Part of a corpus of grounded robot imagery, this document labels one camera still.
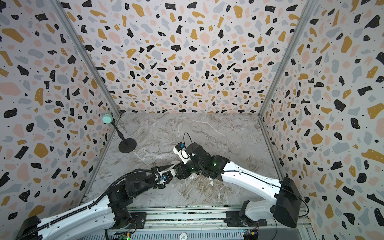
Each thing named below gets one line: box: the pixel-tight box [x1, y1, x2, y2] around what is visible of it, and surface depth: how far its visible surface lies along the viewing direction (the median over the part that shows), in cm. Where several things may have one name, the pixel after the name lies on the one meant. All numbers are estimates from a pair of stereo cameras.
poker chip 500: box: [179, 231, 188, 240], surface depth 71 cm
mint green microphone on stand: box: [102, 113, 137, 154], surface depth 102 cm
